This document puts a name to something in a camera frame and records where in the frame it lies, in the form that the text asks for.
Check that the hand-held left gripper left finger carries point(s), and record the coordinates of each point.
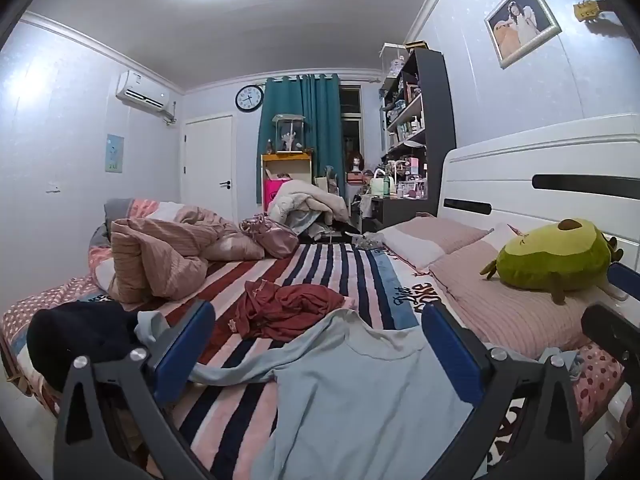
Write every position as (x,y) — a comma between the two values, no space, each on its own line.
(185,350)

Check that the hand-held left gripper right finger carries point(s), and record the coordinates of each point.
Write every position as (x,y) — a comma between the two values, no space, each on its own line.
(450,350)

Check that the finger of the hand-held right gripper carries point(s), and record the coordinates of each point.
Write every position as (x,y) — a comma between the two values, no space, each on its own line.
(625,282)
(612,332)

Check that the light blue shirt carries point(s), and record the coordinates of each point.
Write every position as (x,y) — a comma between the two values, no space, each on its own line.
(360,400)

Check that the beige clothes pile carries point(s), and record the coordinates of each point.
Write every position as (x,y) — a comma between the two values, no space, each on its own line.
(310,202)

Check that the large pink ribbed pillow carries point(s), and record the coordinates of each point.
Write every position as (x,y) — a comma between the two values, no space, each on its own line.
(500,310)

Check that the green avocado plush toy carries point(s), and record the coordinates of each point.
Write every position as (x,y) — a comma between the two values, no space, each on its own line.
(555,260)

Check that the pink ribbed quilt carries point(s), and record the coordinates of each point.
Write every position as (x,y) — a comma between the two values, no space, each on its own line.
(150,260)

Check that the dark navy garment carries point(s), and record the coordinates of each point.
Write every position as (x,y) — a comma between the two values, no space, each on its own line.
(75,335)

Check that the small pink ribbed pillow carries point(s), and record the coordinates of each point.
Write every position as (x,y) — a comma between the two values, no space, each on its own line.
(435,240)

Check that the red garment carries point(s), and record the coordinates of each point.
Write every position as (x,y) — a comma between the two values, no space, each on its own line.
(295,310)

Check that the pink satin bag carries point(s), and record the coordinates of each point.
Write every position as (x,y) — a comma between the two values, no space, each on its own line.
(270,235)

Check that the dark desk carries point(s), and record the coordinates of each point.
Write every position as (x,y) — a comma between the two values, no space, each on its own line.
(400,210)

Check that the striped star-print blanket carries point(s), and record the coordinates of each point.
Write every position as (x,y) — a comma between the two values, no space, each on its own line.
(325,265)

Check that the white bed headboard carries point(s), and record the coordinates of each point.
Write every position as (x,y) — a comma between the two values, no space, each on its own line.
(500,175)

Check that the green bottle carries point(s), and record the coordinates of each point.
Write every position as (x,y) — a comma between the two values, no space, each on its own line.
(380,185)

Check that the bright pink box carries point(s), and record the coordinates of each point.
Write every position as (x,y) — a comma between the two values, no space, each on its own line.
(272,192)

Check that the white door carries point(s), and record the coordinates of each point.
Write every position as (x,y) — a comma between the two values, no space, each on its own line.
(210,160)

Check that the mannequin head with wig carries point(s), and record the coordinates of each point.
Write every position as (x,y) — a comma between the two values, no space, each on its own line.
(355,161)

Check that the yellow shelf unit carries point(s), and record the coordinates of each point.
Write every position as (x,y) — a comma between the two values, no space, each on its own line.
(287,160)

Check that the dark tall bookshelf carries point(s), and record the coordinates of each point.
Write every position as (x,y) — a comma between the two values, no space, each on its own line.
(437,110)

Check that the glass display case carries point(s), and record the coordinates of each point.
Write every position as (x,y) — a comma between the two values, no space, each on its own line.
(288,132)

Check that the window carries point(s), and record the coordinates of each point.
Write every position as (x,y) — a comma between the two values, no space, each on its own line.
(351,130)

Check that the teal curtain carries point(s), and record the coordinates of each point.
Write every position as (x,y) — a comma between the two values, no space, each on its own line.
(320,125)

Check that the white air conditioner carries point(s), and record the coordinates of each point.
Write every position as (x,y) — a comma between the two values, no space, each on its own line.
(142,87)

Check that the yellow guitar headstock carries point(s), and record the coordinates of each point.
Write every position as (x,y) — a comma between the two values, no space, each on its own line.
(587,11)

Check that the framed portrait picture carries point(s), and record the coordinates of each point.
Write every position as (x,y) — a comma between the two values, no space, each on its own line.
(522,22)

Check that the clear acrylic box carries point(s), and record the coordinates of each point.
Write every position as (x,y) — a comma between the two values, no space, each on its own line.
(392,60)

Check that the small pale blue wall poster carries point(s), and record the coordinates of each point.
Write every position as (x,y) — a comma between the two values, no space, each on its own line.
(114,153)

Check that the round wall clock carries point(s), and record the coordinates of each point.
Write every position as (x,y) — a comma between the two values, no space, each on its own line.
(249,98)

